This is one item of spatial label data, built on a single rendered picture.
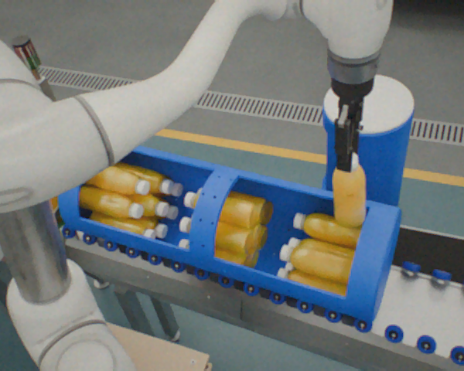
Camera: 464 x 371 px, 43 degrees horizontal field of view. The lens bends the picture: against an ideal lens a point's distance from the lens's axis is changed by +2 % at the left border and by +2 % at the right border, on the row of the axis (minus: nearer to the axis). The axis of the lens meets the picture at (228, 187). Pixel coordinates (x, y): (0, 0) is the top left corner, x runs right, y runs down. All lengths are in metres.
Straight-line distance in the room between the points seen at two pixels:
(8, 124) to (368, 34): 0.55
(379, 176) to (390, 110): 0.23
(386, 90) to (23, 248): 1.32
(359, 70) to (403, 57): 2.85
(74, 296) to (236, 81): 2.67
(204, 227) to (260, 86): 2.30
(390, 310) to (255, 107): 2.14
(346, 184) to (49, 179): 0.69
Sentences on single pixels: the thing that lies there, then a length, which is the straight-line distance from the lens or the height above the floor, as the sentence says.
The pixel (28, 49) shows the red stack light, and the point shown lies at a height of 1.24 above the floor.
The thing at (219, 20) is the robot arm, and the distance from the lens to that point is 0.93.
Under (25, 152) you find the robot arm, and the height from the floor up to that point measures 1.87.
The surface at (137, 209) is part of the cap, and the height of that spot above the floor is 1.12.
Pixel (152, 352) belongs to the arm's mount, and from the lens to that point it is 1.44.
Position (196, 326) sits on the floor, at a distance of 2.66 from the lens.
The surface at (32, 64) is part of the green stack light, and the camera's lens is 2.13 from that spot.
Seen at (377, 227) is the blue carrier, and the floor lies 1.23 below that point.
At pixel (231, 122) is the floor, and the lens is 3.45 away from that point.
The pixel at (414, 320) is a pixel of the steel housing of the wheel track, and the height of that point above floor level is 0.93.
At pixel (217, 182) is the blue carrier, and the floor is 1.23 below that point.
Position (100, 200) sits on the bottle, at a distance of 1.66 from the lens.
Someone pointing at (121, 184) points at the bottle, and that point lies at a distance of 1.62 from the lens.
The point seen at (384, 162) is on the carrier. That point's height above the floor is 0.89.
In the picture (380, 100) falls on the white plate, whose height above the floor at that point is 1.04.
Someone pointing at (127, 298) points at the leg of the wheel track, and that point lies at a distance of 2.10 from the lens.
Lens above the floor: 2.33
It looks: 49 degrees down
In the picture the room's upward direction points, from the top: 10 degrees counter-clockwise
